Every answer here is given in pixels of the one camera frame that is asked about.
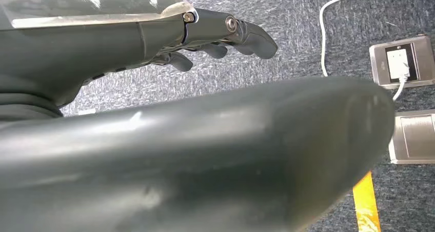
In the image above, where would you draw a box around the yellow floor tape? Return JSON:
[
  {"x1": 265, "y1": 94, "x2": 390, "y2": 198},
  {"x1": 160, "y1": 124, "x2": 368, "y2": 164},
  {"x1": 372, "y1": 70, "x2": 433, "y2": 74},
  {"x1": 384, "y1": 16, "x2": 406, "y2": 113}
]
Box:
[{"x1": 352, "y1": 170, "x2": 382, "y2": 232}]

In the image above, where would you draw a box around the white power plug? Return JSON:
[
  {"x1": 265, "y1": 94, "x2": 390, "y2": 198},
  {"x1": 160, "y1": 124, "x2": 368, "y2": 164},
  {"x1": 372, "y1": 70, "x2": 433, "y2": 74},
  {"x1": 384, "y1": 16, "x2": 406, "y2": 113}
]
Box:
[{"x1": 386, "y1": 48, "x2": 411, "y2": 80}]

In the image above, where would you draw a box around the white power cable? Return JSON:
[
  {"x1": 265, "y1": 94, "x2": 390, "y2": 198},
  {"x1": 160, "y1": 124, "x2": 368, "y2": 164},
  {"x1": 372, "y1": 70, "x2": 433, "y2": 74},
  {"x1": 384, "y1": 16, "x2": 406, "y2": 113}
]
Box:
[{"x1": 319, "y1": 0, "x2": 409, "y2": 102}]

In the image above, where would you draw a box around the open metal floor socket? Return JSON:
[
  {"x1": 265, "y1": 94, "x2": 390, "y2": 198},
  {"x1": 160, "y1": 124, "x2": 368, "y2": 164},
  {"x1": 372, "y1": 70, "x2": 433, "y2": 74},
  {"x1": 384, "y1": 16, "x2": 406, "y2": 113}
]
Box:
[{"x1": 369, "y1": 34, "x2": 435, "y2": 90}]

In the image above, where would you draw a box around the closed metal floor socket cover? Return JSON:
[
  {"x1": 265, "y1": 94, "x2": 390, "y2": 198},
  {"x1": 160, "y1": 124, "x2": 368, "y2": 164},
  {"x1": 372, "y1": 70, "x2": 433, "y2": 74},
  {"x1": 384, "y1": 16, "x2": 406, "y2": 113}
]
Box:
[{"x1": 388, "y1": 109, "x2": 435, "y2": 165}]

